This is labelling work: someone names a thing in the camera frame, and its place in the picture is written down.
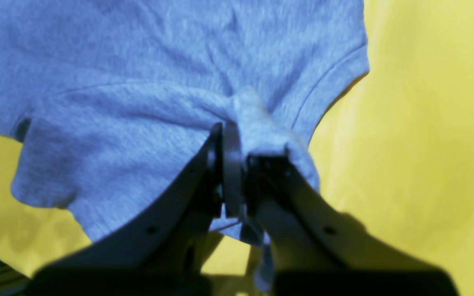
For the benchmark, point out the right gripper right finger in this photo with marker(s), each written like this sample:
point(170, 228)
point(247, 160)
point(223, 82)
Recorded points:
point(318, 252)

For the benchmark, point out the yellow table cloth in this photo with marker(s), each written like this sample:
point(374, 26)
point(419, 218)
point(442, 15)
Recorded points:
point(395, 151)

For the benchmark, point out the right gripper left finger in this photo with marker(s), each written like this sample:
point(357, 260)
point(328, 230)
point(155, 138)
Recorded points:
point(159, 253)

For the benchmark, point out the grey t-shirt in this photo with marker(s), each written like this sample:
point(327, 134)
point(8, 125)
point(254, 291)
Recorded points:
point(111, 98)

